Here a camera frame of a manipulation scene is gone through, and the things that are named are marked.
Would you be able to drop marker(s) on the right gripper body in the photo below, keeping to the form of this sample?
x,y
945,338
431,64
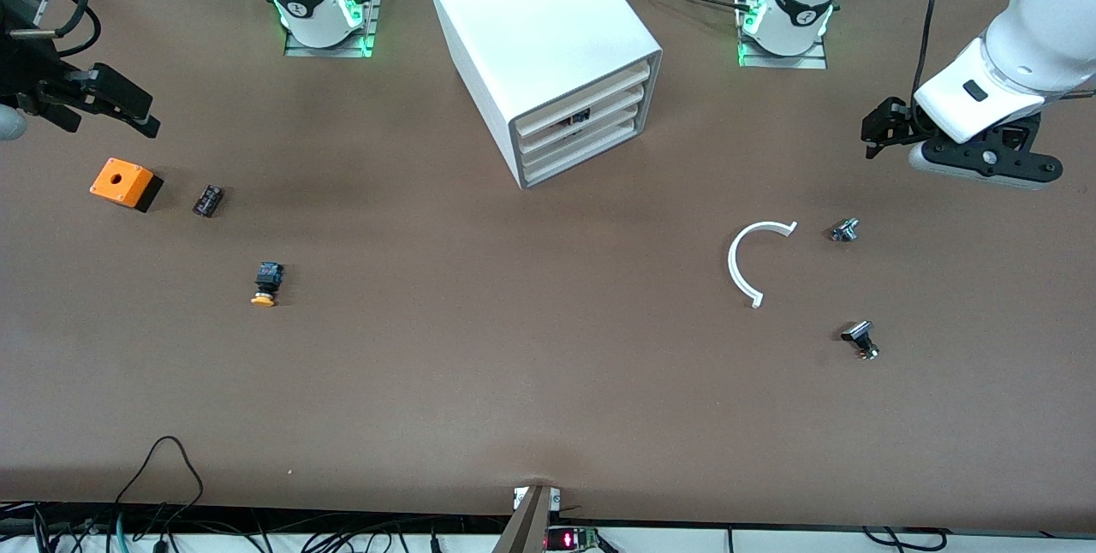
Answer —
x,y
26,74

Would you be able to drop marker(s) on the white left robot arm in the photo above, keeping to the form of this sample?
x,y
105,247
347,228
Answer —
x,y
1027,31

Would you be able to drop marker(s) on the orange button box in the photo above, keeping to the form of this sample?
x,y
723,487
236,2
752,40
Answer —
x,y
122,181

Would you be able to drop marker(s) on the yellow push button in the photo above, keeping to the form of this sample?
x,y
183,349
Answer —
x,y
267,283

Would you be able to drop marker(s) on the white drawer cabinet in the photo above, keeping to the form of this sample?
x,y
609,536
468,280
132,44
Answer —
x,y
531,22

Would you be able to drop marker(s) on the small black contact block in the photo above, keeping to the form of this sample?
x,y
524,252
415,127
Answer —
x,y
208,200

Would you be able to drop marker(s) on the white curved plastic arc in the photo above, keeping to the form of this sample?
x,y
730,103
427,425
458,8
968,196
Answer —
x,y
735,266

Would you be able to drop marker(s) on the device with red display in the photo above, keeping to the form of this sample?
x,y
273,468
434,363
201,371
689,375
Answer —
x,y
569,539

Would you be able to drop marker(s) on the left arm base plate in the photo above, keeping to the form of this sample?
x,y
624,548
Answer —
x,y
809,58

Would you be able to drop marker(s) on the silver knob switch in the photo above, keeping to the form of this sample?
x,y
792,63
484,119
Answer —
x,y
844,230

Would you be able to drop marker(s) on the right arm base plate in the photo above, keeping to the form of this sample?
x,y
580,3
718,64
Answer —
x,y
300,50

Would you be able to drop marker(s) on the black key switch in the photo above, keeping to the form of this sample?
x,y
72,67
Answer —
x,y
860,337

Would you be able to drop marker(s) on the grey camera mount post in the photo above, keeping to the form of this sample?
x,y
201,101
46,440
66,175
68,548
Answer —
x,y
527,523

